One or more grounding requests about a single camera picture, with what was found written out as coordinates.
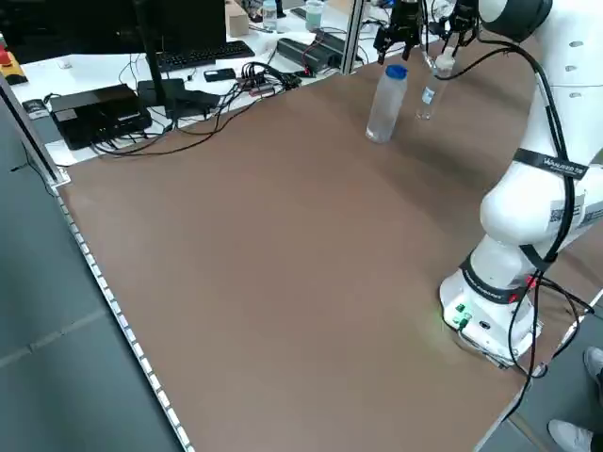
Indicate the black keyboard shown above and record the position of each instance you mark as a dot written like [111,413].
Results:
[207,54]

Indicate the aluminium frame profile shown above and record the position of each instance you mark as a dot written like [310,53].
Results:
[33,136]

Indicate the black docking station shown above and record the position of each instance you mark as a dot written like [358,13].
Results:
[101,115]

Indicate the clear drink bottle blue cap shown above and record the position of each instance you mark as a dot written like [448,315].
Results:
[386,108]

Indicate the clear plastic cup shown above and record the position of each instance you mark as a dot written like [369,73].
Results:
[314,15]

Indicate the red emergency stop button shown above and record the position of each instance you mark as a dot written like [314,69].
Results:
[8,61]

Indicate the black smartphone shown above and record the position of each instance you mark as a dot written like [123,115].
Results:
[219,74]

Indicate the aluminium post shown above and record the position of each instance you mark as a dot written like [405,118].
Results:
[353,35]

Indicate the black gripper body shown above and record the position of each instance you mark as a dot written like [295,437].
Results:
[407,11]
[465,9]

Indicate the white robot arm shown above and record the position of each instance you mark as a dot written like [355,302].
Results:
[513,221]

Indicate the person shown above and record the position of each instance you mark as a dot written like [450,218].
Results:
[572,433]

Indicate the black usb hub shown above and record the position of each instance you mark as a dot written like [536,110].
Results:
[256,81]

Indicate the black power supply unit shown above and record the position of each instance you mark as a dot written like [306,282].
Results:
[301,54]
[332,40]

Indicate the cardboard box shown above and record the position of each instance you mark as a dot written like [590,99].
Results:
[236,19]

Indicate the small clear water bottle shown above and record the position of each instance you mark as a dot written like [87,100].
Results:
[269,15]

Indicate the black computer monitor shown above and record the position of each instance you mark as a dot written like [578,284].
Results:
[118,23]

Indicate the small black card holder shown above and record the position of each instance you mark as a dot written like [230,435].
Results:
[35,108]

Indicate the clear condiment bottle white cap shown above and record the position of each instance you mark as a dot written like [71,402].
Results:
[431,89]

